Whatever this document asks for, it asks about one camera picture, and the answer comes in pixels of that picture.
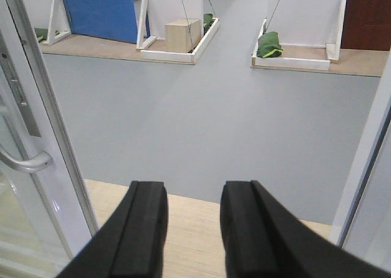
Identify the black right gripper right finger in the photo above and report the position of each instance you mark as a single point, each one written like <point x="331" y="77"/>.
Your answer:
<point x="263" y="239"/>

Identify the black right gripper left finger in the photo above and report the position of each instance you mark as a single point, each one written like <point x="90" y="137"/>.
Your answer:
<point x="131" y="242"/>

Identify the white framed sliding glass door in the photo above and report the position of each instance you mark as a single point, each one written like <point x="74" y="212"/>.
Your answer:
<point x="46" y="215"/>

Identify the grey metal door handle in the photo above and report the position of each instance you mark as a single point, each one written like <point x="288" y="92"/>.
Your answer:
<point x="35" y="164"/>

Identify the silver door lock plate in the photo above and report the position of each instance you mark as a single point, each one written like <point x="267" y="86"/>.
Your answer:
<point x="14" y="82"/>

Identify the blue door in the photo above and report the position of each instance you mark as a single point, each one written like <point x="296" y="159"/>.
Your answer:
<point x="110" y="19"/>

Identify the dark red wooden door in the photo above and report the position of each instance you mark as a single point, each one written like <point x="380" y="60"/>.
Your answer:
<point x="367" y="25"/>

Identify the light wooden base platform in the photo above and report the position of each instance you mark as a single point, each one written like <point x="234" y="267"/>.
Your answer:
<point x="193" y="245"/>

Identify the far green sandbag right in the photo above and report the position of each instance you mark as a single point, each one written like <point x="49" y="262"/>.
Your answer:
<point x="269" y="46"/>

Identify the green sandbag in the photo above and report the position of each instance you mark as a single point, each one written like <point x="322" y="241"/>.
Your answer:
<point x="208" y="20"/>
<point x="42" y="35"/>
<point x="269" y="46"/>

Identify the far wooden box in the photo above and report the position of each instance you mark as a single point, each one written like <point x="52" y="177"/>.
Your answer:
<point x="183" y="35"/>

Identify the far green sandbag middle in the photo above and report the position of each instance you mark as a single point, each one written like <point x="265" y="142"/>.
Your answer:
<point x="208" y="20"/>

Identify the far green sandbag left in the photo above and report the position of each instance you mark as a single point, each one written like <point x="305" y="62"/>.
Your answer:
<point x="42" y="35"/>

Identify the far white frame right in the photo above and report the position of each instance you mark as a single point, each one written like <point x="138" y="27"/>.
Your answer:
<point x="310" y="33"/>

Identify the white frame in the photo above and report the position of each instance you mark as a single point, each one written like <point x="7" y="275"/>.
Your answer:
<point x="310" y="33"/>
<point x="151" y="37"/>

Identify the far white frame left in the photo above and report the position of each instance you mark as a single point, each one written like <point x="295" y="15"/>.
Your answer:
<point x="151" y="37"/>

